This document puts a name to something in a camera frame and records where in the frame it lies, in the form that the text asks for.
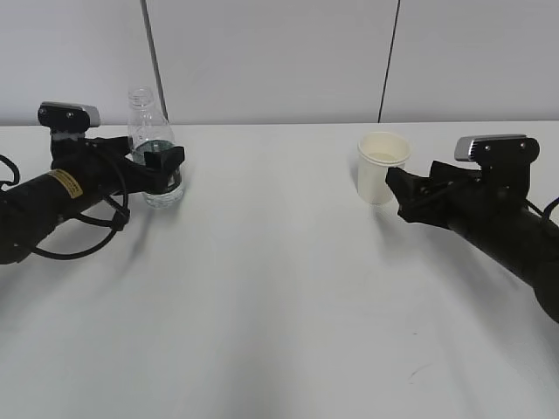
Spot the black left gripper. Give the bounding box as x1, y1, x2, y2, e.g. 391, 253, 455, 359
50, 136, 185, 200

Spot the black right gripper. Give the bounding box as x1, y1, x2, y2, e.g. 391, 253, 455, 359
385, 161, 528, 230

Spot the clear green-label water bottle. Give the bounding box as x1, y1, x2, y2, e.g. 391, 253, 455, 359
128, 87, 185, 209

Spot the white paper cup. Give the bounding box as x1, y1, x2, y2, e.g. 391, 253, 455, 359
357, 132, 411, 205

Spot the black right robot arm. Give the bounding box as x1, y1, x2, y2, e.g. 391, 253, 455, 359
385, 161, 558, 320

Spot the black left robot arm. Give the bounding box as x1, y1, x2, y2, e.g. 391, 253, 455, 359
1, 137, 185, 264

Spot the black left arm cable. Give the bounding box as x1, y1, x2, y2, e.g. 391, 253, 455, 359
0, 139, 132, 259

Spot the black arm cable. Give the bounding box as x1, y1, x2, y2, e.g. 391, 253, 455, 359
0, 139, 132, 259
526, 196, 559, 239

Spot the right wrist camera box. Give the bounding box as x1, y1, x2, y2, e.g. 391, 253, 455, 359
454, 134, 540, 197

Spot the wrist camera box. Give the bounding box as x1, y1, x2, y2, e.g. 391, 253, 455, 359
454, 134, 540, 197
38, 101, 101, 134

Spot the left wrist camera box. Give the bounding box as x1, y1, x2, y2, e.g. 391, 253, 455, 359
38, 101, 101, 134

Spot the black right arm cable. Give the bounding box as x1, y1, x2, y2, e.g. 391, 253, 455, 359
526, 196, 559, 239

